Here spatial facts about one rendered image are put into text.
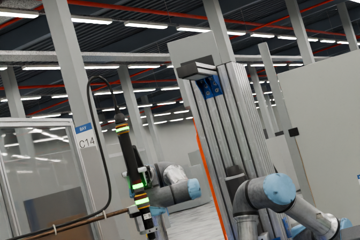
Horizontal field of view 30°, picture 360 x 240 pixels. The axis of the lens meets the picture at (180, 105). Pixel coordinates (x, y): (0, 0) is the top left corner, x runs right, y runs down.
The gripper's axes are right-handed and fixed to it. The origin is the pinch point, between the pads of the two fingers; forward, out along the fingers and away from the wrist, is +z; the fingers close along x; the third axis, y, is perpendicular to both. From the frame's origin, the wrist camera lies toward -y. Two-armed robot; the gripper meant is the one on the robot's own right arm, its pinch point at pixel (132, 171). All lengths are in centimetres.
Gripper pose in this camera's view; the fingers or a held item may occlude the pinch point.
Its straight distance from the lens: 223.3
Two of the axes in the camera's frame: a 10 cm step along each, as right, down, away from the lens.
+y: 2.7, 9.6, -0.9
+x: -9.6, 2.8, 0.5
